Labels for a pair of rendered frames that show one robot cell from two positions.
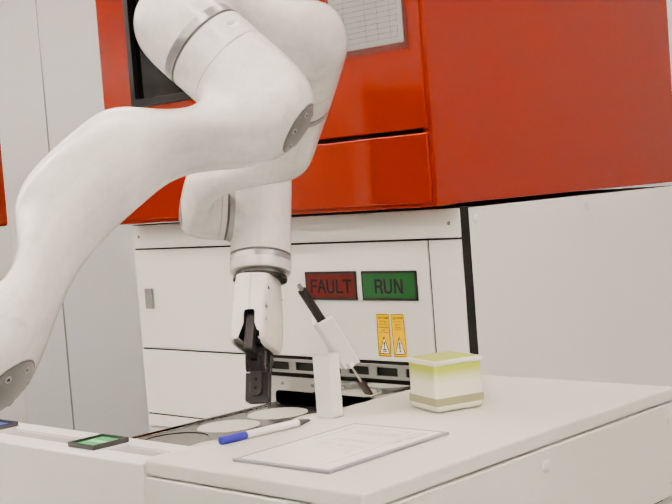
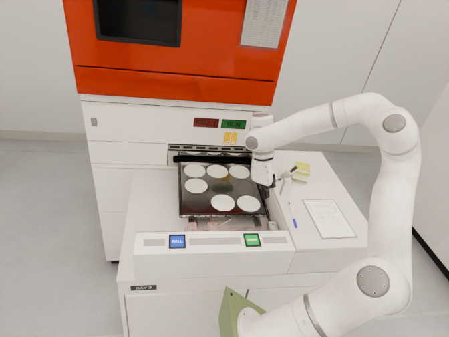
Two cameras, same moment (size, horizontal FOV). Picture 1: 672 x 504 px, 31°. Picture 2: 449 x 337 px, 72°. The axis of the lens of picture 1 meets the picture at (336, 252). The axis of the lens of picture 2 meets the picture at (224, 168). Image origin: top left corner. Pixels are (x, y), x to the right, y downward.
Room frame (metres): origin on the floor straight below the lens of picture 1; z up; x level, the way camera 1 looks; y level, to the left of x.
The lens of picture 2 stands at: (1.27, 1.01, 1.79)
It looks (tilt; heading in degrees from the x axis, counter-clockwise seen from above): 36 degrees down; 303
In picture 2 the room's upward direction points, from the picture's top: 9 degrees clockwise
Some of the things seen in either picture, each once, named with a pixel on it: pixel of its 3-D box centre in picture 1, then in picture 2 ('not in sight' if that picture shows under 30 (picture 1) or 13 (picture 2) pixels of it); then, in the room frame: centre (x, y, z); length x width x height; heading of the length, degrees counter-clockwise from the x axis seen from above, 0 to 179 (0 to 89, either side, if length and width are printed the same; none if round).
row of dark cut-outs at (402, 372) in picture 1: (359, 369); (213, 148); (2.03, -0.02, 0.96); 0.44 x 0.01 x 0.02; 46
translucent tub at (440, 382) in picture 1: (445, 381); (301, 172); (1.61, -0.13, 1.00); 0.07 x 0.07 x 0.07; 26
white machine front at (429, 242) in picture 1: (286, 330); (178, 135); (2.16, 0.10, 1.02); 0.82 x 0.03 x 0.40; 46
